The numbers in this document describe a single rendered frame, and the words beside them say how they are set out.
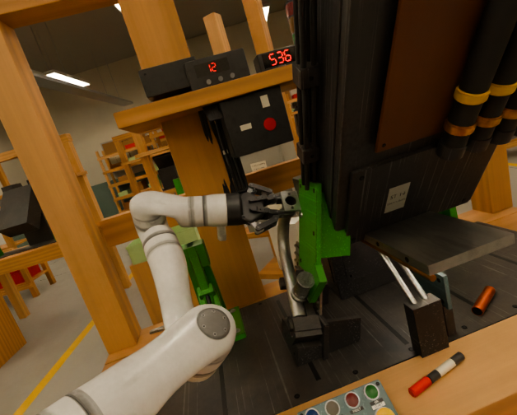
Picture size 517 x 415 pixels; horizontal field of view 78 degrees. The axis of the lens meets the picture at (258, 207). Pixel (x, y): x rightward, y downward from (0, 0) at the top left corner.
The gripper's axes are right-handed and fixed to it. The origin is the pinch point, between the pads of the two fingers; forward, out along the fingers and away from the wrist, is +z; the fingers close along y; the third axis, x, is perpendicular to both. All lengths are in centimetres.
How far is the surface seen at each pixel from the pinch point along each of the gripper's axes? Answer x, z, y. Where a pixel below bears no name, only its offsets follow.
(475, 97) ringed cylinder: -36.2, 19.9, -7.0
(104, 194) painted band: 849, -341, 638
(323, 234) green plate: -5.5, 4.9, -11.0
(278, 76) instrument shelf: -12.8, 1.9, 31.7
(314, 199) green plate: -10.9, 2.9, -6.0
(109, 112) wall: 657, -296, 815
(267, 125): -3.6, -1.0, 23.6
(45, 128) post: 4, -60, 32
